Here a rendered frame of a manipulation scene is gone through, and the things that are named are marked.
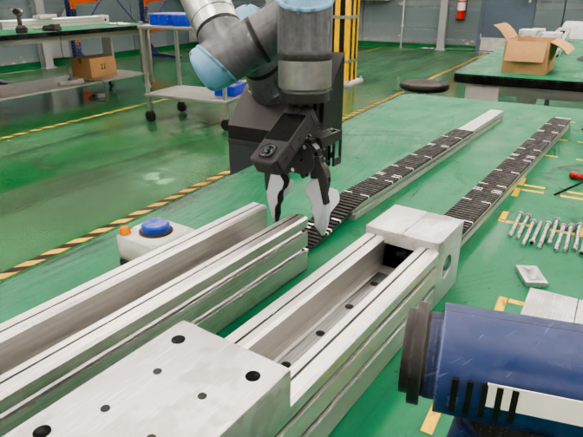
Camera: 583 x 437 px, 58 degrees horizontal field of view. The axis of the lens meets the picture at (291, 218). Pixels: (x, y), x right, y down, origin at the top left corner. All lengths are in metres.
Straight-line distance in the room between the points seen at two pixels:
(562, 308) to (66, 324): 0.49
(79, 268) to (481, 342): 0.66
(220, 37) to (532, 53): 2.18
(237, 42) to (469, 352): 0.64
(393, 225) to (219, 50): 0.37
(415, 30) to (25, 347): 11.89
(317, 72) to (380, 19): 11.77
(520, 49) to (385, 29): 9.68
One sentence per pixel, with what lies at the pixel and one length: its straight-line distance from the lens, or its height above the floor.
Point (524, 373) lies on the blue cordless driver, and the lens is 0.29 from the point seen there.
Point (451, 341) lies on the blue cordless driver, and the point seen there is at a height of 0.99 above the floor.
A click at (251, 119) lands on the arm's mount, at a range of 1.46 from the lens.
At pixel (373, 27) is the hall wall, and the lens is 12.56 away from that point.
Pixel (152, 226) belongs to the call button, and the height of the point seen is 0.85.
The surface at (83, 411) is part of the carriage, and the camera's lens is 0.39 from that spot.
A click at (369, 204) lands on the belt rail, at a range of 1.00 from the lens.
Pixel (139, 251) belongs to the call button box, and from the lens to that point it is 0.76.
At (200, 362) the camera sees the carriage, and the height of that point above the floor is 0.90.
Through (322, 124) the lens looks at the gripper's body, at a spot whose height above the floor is 0.97.
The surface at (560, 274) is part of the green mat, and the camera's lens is 0.86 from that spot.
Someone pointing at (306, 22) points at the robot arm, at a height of 1.12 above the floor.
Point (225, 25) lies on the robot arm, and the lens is 0.86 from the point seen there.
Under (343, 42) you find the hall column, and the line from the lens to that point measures 7.19.
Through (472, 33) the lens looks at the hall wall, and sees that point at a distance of 11.95.
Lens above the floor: 1.16
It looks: 23 degrees down
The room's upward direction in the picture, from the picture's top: straight up
